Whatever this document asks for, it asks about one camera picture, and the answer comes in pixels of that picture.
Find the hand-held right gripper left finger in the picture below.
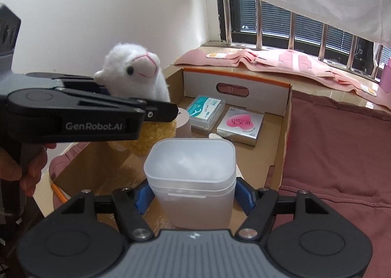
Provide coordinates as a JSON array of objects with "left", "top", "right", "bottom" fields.
[{"left": 58, "top": 182, "right": 154, "bottom": 241}]

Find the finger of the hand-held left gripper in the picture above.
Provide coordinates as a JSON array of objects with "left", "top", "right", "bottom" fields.
[
  {"left": 55, "top": 85, "right": 179, "bottom": 124},
  {"left": 26, "top": 72, "right": 111, "bottom": 96}
]

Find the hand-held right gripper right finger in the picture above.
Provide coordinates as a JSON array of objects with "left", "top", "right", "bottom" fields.
[{"left": 235, "top": 178, "right": 332, "bottom": 241}]

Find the white round jar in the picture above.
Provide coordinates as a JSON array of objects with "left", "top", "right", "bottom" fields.
[{"left": 175, "top": 107, "right": 193, "bottom": 139}]

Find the alpaca plush toy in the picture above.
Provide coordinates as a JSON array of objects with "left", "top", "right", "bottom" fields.
[{"left": 93, "top": 42, "right": 178, "bottom": 157}]

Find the clear dental floss box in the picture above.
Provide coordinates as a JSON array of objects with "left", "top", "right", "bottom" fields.
[{"left": 186, "top": 95, "right": 227, "bottom": 132}]

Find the clear cotton swab box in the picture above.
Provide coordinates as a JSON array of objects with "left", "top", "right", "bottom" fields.
[{"left": 143, "top": 138, "right": 238, "bottom": 229}]

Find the cardboard box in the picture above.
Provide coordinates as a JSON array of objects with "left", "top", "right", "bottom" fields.
[{"left": 50, "top": 64, "right": 293, "bottom": 230}]

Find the silver box pink heart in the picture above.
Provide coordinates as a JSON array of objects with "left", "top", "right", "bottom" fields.
[{"left": 217, "top": 106, "right": 265, "bottom": 147}]

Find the person's left hand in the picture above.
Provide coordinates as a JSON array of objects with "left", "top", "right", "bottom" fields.
[{"left": 0, "top": 143, "right": 57, "bottom": 197}]

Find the maroon cloth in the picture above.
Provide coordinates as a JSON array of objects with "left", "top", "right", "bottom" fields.
[{"left": 47, "top": 89, "right": 391, "bottom": 278}]

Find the pink fabric wrap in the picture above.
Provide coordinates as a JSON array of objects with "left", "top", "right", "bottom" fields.
[{"left": 174, "top": 48, "right": 391, "bottom": 108}]

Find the metal window grille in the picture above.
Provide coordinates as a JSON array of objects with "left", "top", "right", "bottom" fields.
[{"left": 216, "top": 0, "right": 391, "bottom": 81}]

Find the pink stool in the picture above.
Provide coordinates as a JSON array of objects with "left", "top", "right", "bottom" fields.
[{"left": 382, "top": 57, "right": 391, "bottom": 93}]

